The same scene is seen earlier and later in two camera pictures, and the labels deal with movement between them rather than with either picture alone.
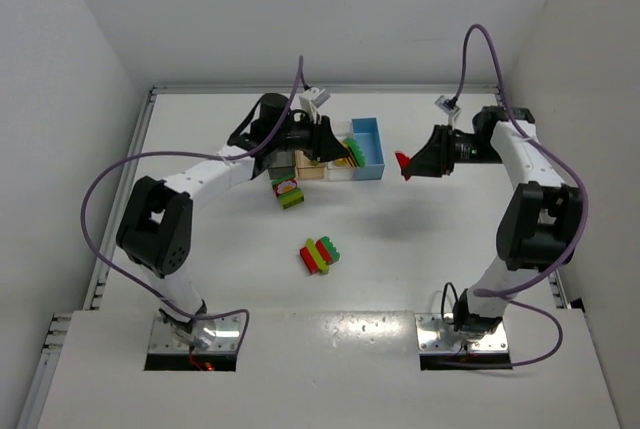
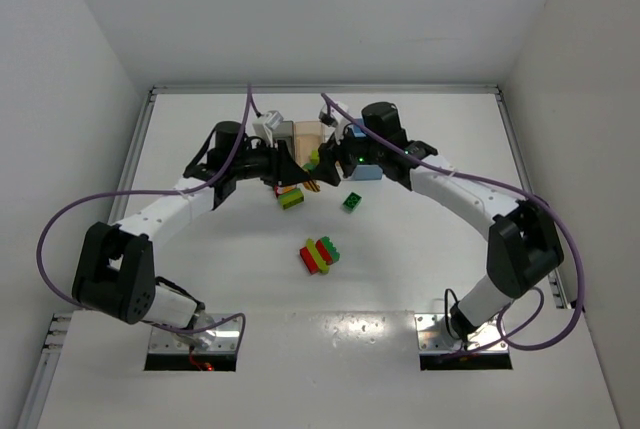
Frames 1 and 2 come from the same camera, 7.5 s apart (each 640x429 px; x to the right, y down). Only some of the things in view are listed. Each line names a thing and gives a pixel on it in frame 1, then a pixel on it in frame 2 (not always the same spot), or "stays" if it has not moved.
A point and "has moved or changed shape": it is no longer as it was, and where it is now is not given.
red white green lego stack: x=288 y=191 stays
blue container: x=367 y=135 stays
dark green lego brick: x=357 y=151 has moved or changed shape
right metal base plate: x=435 y=337 stays
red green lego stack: x=320 y=256 stays
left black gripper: x=319 y=137 to x=279 y=165
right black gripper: x=444 y=150 to x=338 y=159
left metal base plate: x=162 y=337 stays
